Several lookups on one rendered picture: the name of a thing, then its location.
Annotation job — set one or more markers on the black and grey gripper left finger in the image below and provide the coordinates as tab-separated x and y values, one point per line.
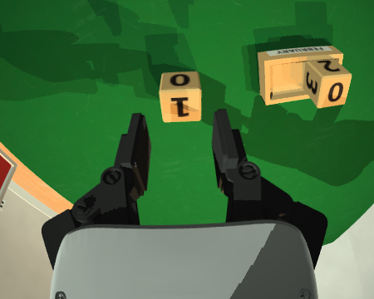
108	202

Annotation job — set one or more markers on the wooden calendar tray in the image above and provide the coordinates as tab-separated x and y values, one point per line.
281	72

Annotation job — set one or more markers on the tan wooden number cube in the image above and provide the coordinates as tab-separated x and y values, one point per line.
326	82
180	96

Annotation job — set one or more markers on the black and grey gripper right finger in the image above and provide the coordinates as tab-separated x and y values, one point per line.
254	197

